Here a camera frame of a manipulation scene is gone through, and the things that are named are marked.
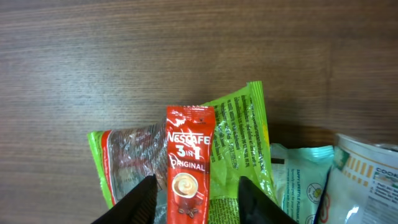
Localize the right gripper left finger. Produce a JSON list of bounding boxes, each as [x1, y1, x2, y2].
[[92, 175, 158, 224]]

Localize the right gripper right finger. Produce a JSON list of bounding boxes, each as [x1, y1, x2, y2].
[[238, 176, 298, 224]]

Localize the green gummy candy bag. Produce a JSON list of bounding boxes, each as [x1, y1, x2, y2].
[[88, 81, 275, 223]]

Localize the teal snack packet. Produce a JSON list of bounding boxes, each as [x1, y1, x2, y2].
[[271, 143, 334, 224]]

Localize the red chocolate wafer bar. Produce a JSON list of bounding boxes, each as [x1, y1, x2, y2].
[[165, 106, 216, 224]]

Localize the cup noodles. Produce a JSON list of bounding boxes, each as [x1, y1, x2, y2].
[[315, 134, 397, 224]]

